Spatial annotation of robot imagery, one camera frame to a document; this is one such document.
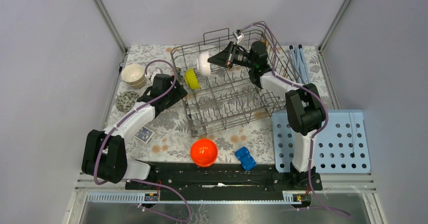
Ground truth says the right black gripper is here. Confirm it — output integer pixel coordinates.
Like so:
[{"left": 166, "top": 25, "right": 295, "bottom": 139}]
[{"left": 207, "top": 42, "right": 255, "bottom": 69}]

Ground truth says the plain beige bowl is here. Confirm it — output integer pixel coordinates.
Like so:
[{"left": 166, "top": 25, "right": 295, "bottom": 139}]
[{"left": 126, "top": 79, "right": 147, "bottom": 89}]

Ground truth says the yellow-green bowl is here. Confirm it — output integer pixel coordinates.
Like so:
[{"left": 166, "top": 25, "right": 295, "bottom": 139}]
[{"left": 184, "top": 69, "right": 200, "bottom": 90}]

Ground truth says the plain white bowl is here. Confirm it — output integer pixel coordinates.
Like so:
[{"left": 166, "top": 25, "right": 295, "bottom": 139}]
[{"left": 196, "top": 51, "right": 211, "bottom": 77}]

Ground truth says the beige bowl with leaf pattern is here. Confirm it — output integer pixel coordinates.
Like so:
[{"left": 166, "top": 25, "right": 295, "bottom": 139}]
[{"left": 121, "top": 64, "right": 145, "bottom": 85}]

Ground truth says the pink patterned bowl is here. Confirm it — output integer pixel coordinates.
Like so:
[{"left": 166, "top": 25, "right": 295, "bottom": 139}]
[{"left": 115, "top": 91, "right": 140, "bottom": 113}]

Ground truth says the grey wire dish rack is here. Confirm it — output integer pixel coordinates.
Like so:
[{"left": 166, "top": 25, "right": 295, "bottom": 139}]
[{"left": 171, "top": 28, "right": 286, "bottom": 137}]

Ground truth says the orange bowl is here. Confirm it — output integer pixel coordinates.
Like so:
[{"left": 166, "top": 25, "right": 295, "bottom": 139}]
[{"left": 190, "top": 139, "right": 219, "bottom": 167}]

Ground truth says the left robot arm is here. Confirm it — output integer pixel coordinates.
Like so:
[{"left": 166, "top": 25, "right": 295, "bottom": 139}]
[{"left": 82, "top": 74, "right": 188, "bottom": 189}]

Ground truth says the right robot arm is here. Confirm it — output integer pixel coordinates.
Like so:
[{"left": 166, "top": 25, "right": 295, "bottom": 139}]
[{"left": 197, "top": 41, "right": 328, "bottom": 190}]

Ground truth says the floral patterned table mat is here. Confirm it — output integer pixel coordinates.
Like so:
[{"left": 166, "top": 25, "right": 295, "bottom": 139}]
[{"left": 126, "top": 45, "right": 332, "bottom": 163}]

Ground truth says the blue folded metal stand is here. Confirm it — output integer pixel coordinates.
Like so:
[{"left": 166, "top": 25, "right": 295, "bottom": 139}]
[{"left": 289, "top": 44, "right": 311, "bottom": 84}]

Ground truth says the blue toy car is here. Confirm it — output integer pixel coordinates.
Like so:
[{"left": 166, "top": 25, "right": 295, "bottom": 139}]
[{"left": 235, "top": 147, "right": 257, "bottom": 171}]

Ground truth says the light blue perforated board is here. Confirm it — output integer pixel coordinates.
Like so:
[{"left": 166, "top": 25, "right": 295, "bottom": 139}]
[{"left": 271, "top": 109, "right": 370, "bottom": 174}]

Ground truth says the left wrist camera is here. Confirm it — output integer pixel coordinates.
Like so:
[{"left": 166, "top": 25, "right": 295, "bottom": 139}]
[{"left": 146, "top": 68, "right": 164, "bottom": 82}]

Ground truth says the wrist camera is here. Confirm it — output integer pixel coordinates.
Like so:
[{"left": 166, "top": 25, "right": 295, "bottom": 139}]
[
  {"left": 146, "top": 68, "right": 164, "bottom": 82},
  {"left": 233, "top": 29, "right": 244, "bottom": 45}
]

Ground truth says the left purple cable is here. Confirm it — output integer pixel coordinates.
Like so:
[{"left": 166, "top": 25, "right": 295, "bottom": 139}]
[{"left": 93, "top": 60, "right": 193, "bottom": 224}]

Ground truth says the purple cable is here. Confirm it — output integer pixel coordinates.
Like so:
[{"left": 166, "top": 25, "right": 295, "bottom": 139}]
[
  {"left": 239, "top": 21, "right": 352, "bottom": 218},
  {"left": 93, "top": 60, "right": 193, "bottom": 224}
]

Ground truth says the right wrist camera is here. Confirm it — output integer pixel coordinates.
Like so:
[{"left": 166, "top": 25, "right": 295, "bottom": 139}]
[{"left": 233, "top": 29, "right": 244, "bottom": 45}]

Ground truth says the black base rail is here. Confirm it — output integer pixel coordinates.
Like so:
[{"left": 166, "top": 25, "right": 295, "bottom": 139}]
[{"left": 92, "top": 160, "right": 322, "bottom": 203}]

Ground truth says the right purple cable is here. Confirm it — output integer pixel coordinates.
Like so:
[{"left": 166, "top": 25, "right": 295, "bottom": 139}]
[{"left": 239, "top": 21, "right": 352, "bottom": 218}]

